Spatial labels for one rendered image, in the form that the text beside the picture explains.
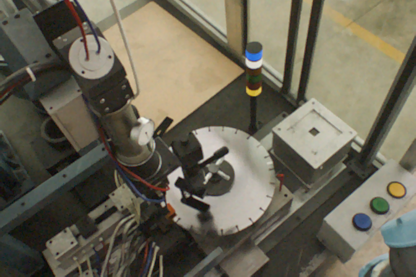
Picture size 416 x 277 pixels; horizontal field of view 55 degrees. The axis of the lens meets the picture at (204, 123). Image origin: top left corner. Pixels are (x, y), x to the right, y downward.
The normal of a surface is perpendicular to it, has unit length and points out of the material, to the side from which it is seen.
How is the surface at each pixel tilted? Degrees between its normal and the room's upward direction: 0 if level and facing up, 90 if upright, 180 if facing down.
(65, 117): 90
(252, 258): 0
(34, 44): 0
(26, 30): 0
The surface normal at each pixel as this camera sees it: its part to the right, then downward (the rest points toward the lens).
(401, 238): -0.89, 0.02
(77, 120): 0.62, 0.63
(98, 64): 0.37, 0.06
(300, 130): -0.10, -0.54
